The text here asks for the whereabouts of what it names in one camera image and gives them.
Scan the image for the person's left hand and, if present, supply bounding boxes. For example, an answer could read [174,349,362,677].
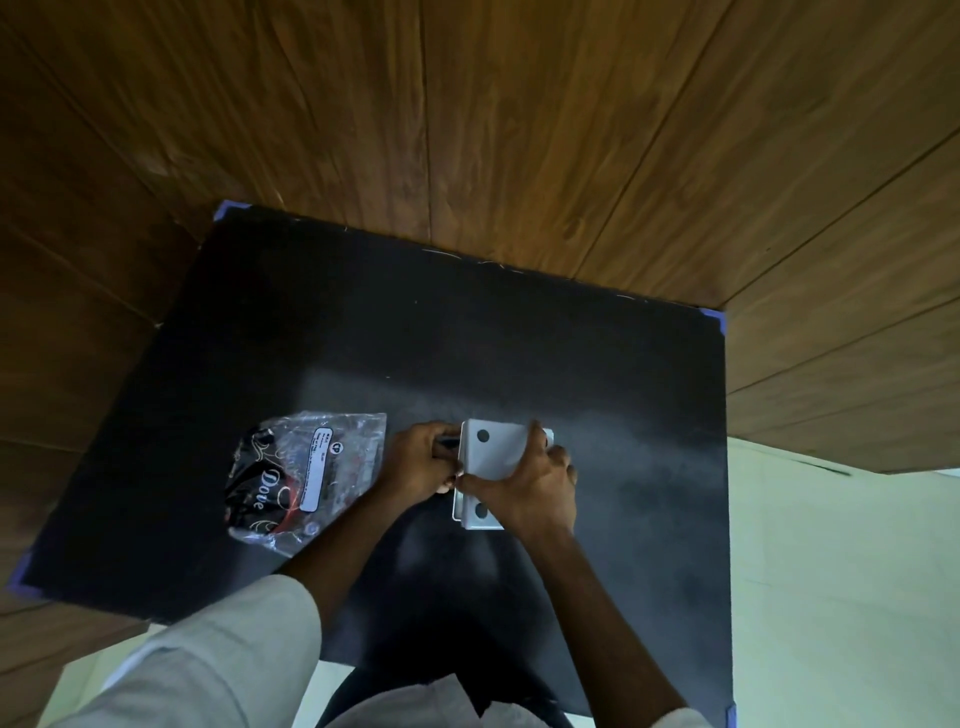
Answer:
[373,422,465,513]

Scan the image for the clear plastic bag black contents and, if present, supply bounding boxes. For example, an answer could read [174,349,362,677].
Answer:
[227,411,389,561]

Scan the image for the person's right forearm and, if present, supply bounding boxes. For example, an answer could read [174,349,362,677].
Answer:
[517,528,693,715]

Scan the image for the person's right hand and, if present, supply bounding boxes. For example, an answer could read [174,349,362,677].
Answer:
[456,421,579,547]

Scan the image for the person's white shirt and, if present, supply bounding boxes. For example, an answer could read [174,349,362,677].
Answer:
[45,573,714,728]

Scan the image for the black table cover sheet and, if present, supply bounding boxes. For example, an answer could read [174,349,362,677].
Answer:
[10,201,739,718]

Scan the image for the white metal bracket box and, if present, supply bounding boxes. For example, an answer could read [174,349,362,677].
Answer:
[450,418,557,533]

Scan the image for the person's left forearm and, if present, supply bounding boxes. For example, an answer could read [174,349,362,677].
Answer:
[274,486,412,601]

